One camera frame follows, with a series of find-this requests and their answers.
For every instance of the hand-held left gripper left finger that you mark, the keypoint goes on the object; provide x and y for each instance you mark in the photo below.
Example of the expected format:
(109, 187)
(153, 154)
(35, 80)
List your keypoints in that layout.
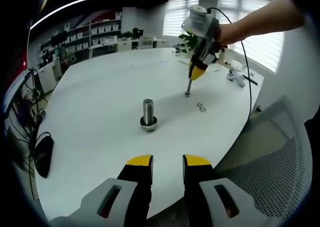
(113, 197)

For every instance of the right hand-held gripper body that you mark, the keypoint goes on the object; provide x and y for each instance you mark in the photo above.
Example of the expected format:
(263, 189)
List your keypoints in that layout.
(202, 27)

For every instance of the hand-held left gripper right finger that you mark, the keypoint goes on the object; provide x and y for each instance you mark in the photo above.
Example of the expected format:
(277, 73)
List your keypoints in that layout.
(216, 199)

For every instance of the thin steel threaded stud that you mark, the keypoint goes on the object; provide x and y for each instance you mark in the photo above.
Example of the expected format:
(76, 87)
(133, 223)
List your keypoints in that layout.
(188, 87)

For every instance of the large steel threaded stud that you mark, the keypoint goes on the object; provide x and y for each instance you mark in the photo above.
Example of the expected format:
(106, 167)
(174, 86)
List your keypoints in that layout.
(148, 110)

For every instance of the person's right hand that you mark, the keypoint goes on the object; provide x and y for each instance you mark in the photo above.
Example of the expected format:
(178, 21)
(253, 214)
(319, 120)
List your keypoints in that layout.
(223, 35)

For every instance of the green potted plant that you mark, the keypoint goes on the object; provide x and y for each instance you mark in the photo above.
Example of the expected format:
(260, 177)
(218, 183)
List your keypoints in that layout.
(187, 40)

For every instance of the narrow window blind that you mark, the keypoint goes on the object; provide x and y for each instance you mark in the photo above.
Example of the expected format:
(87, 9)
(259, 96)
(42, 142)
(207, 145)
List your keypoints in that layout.
(177, 14)

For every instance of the white handheld controller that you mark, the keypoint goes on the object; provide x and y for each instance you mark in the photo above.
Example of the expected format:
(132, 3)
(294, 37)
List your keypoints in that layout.
(236, 78)

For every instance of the grey office chair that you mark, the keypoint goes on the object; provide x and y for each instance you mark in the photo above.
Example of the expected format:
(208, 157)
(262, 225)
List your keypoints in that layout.
(147, 42)

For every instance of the black rod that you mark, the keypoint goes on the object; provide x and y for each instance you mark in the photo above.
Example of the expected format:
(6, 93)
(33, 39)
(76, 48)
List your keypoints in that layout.
(250, 79)

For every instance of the wide window blind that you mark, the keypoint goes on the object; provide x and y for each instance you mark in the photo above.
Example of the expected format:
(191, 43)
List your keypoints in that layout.
(262, 52)

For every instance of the white mesh office chair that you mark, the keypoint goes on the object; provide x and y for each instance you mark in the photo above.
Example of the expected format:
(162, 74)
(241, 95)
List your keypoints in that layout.
(270, 162)

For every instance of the black computer mouse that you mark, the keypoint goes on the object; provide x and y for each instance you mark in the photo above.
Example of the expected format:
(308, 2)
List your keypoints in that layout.
(44, 157)

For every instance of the shelf unit with white bins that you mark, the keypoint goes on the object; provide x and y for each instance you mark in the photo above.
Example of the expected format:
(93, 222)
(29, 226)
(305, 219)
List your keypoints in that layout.
(82, 34)

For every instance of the white low cabinet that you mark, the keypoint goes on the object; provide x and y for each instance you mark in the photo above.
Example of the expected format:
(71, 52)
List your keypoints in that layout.
(48, 77)

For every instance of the grey side table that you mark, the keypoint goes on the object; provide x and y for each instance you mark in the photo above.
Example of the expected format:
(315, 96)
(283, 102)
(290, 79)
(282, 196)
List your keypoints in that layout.
(13, 89)

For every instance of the dark monitor screen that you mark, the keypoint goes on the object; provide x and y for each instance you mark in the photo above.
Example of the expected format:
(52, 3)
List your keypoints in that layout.
(21, 52)

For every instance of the black camera device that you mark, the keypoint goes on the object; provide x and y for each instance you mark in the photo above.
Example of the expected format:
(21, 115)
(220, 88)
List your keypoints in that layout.
(137, 33)

